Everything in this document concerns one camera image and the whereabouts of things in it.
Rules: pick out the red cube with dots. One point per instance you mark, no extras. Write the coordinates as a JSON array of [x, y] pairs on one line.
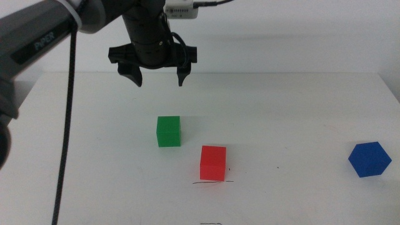
[[213, 164]]

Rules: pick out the green cube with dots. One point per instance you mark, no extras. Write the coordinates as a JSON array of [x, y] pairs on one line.
[[168, 132]]

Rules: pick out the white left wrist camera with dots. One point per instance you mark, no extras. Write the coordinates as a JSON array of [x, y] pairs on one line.
[[181, 9]]

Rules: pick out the blue cube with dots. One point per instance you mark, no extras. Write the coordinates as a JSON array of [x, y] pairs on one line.
[[369, 159]]

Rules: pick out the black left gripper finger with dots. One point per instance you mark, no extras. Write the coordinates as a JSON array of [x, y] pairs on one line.
[[132, 72], [182, 72]]

